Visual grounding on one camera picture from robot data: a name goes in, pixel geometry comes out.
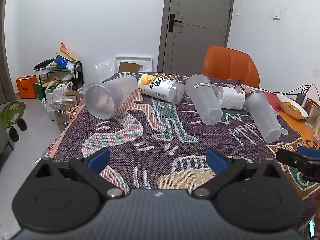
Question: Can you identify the crumpled clear plastic bag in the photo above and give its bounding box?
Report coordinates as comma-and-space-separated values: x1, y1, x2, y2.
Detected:
41, 87, 69, 121

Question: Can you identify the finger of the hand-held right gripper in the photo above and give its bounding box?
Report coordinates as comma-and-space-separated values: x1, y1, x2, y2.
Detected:
276, 148, 308, 168
297, 146, 320, 159

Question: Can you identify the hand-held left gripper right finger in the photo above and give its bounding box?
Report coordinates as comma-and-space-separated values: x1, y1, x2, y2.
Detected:
191, 147, 287, 200

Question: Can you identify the orange chair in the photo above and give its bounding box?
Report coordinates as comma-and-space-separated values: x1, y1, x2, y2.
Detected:
202, 45, 260, 88

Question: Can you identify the clear glass container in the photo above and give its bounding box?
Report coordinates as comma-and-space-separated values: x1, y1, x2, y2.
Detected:
305, 104, 320, 131

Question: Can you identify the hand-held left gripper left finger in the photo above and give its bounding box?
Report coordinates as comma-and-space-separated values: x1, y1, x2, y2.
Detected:
32, 147, 125, 200

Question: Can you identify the black power adapter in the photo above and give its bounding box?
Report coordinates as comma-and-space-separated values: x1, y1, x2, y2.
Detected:
296, 93, 308, 108

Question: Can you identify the wide frosted plastic cup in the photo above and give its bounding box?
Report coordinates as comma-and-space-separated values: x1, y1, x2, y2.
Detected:
84, 75, 138, 120

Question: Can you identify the frosted cup with stickers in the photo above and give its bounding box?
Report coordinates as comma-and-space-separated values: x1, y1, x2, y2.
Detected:
184, 74, 223, 126

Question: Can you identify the white fruit bowl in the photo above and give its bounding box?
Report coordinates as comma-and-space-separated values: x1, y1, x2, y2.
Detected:
277, 94, 309, 120

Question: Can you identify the tall frosted plastic cup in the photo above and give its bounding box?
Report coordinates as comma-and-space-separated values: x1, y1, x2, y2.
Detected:
244, 91, 282, 143

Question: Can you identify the white orange labelled cup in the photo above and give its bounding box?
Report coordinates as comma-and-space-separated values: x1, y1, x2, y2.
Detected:
137, 73, 186, 103

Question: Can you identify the black door handle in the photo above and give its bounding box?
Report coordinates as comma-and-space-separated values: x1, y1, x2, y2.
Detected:
168, 13, 183, 33

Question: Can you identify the black cable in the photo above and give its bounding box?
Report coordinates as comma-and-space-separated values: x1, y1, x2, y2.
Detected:
234, 80, 247, 92

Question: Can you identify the kraft paper bag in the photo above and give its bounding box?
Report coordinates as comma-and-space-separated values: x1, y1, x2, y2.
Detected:
56, 43, 79, 62

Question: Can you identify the brown cardboard box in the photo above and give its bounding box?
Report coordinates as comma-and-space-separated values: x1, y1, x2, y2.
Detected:
118, 61, 143, 74

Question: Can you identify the black cloth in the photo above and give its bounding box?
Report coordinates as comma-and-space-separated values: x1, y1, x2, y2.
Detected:
33, 58, 55, 71

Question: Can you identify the black metal rack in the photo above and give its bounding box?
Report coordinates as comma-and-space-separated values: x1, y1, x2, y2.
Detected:
34, 61, 85, 98

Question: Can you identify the printed woven blanket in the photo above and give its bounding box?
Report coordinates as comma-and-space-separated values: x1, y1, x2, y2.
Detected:
46, 71, 320, 222

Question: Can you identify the blue and white bag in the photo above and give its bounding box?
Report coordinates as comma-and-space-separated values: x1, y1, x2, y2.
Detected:
53, 55, 76, 71

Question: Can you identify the white tray board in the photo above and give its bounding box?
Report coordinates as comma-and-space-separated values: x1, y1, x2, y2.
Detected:
115, 55, 153, 73

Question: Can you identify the white and kraft bag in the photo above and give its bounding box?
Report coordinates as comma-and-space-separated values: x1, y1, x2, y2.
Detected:
64, 91, 81, 107

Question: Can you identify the orange paper bag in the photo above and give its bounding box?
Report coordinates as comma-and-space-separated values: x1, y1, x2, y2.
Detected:
16, 75, 38, 99

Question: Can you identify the green bag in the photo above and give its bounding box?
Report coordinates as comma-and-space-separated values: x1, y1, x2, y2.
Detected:
34, 82, 47, 101

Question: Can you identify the grey door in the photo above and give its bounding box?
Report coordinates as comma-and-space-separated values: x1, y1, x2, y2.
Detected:
157, 0, 236, 73

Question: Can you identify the white paper cup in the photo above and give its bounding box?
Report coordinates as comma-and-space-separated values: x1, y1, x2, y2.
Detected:
217, 86, 247, 110

